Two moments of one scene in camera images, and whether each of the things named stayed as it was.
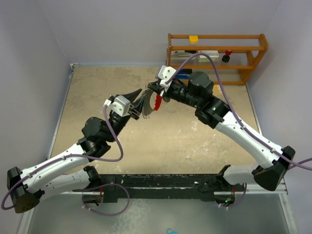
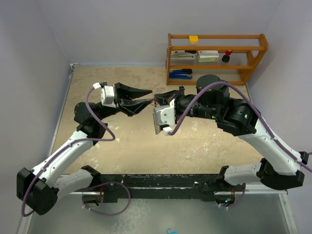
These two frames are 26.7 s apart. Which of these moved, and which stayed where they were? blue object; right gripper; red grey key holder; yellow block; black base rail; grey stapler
Moved: red grey key holder; right gripper
Stayed: blue object; black base rail; yellow block; grey stapler
